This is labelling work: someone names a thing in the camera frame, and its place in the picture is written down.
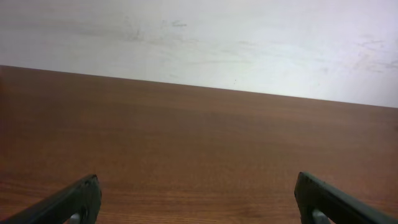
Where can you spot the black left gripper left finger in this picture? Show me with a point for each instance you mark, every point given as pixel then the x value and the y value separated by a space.
pixel 82 198

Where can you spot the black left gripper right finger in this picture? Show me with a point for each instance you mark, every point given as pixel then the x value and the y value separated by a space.
pixel 319 202

